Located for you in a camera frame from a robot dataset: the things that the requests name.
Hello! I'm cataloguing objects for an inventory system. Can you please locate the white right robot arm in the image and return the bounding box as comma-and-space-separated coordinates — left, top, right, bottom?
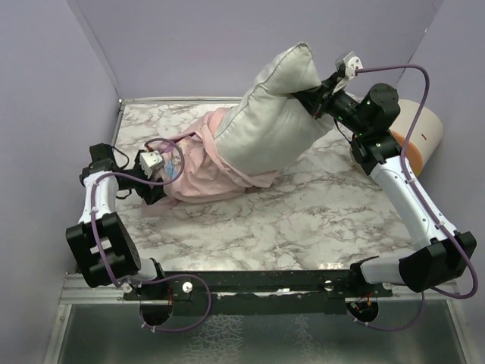
294, 74, 477, 297

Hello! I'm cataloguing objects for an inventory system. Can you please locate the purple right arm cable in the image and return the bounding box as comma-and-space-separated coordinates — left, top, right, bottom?
354, 64, 479, 330

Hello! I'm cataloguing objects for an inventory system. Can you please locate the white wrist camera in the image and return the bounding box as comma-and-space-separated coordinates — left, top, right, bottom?
335, 51, 363, 80
139, 152, 164, 178

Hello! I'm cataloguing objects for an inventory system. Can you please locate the white pillow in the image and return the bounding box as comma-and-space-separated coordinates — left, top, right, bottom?
214, 42, 333, 177

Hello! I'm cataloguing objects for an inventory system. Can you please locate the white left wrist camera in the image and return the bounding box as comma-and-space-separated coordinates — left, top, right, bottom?
139, 152, 164, 178

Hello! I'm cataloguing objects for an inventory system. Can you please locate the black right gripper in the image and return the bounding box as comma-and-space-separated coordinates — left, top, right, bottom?
293, 72, 370, 137

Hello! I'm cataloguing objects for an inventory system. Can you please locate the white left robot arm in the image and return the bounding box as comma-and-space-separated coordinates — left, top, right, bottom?
65, 143, 167, 300

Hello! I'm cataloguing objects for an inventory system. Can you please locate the pink snowflake pillowcase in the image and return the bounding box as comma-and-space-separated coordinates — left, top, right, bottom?
141, 108, 279, 218

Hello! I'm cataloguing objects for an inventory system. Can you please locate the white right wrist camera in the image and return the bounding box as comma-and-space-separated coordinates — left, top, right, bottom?
335, 51, 363, 80

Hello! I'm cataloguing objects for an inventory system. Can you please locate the beige orange yellow cylinder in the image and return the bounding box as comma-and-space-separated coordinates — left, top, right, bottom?
390, 99, 443, 176

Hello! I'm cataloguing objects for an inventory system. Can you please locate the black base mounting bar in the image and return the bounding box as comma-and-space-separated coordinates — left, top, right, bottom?
124, 270, 392, 316

